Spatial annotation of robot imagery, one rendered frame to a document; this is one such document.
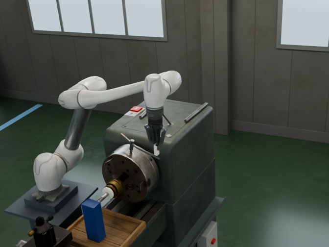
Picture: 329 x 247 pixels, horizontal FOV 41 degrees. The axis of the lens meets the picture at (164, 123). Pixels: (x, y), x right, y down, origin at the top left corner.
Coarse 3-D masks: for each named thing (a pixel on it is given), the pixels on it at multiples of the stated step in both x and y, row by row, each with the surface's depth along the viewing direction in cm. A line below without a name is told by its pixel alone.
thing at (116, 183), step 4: (112, 180) 237; (116, 180) 237; (108, 184) 236; (112, 184) 235; (116, 184) 235; (120, 184) 236; (112, 188) 233; (116, 188) 234; (120, 188) 236; (116, 192) 234; (120, 192) 238
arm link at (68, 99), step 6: (78, 84) 249; (72, 90) 243; (78, 90) 241; (60, 96) 246; (66, 96) 242; (72, 96) 239; (60, 102) 247; (66, 102) 242; (72, 102) 240; (72, 108) 244; (78, 108) 243
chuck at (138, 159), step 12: (108, 156) 246; (120, 156) 239; (132, 156) 238; (144, 156) 242; (120, 168) 243; (132, 168) 238; (144, 168) 237; (108, 180) 253; (144, 180) 238; (132, 192) 247; (144, 192) 242
